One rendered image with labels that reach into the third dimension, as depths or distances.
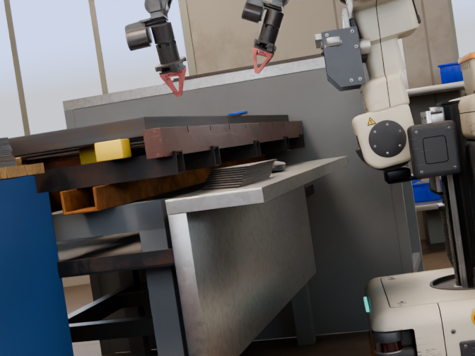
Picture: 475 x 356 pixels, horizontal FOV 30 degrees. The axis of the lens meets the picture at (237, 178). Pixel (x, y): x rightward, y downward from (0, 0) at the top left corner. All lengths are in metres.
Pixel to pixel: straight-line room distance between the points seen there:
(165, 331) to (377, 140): 0.89
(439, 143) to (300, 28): 3.44
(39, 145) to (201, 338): 0.54
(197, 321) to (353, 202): 1.67
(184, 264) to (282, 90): 1.71
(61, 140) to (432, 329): 1.07
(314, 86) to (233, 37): 2.48
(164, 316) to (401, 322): 0.70
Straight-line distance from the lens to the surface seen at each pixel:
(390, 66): 2.56
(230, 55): 5.80
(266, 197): 1.74
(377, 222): 3.37
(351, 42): 2.50
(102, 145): 1.84
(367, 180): 3.36
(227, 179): 1.94
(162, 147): 1.81
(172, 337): 1.95
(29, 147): 1.96
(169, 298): 1.93
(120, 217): 1.94
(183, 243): 1.77
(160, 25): 2.43
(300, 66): 3.39
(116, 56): 5.92
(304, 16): 5.80
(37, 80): 6.05
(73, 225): 1.98
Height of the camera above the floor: 0.77
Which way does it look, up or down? 2 degrees down
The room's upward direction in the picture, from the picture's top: 8 degrees counter-clockwise
